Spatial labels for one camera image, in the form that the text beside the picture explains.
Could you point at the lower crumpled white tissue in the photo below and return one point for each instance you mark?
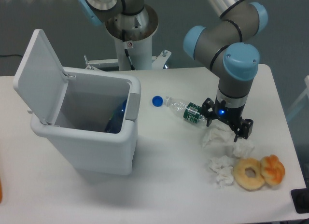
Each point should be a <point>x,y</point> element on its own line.
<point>223,167</point>

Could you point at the plain ring donut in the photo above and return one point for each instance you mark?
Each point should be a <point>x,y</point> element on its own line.
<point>247,174</point>

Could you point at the orange glazed twisted pastry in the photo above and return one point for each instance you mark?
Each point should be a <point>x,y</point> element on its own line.
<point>272,170</point>

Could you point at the blue bottle inside bin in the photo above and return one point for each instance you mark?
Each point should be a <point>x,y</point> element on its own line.
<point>114,124</point>

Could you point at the orange object at left edge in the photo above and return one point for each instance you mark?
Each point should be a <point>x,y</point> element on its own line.
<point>1,193</point>

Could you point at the black device at right edge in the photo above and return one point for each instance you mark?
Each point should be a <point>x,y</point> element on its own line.
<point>300,199</point>

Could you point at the upper crumpled white tissue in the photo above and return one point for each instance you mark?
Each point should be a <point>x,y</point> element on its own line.
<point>217,134</point>

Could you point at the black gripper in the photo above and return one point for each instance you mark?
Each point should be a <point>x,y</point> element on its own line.
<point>230,116</point>

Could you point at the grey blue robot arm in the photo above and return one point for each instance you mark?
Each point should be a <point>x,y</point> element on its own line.
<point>223,50</point>

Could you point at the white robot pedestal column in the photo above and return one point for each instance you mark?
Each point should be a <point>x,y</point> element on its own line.
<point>133,35</point>

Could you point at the white trash can lid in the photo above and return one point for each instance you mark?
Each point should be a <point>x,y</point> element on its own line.
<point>40,80</point>

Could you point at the crumpled white tissue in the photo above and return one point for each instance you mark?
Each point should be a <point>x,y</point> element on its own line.
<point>217,134</point>
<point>223,167</point>
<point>242,148</point>

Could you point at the blue bottle cap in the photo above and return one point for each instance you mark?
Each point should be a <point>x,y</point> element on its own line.
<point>157,101</point>

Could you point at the middle crumpled white tissue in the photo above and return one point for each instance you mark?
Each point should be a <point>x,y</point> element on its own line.
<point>242,148</point>

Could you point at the white metal base frame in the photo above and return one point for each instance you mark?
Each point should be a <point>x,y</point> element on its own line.
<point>158,62</point>

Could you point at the clear plastic bottle green label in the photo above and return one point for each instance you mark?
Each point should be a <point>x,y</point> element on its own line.
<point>185,110</point>

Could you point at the white frame at right edge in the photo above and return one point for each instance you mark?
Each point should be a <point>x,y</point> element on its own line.
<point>300,102</point>

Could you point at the white plastic trash can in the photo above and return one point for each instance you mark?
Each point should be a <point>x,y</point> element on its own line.
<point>78,133</point>

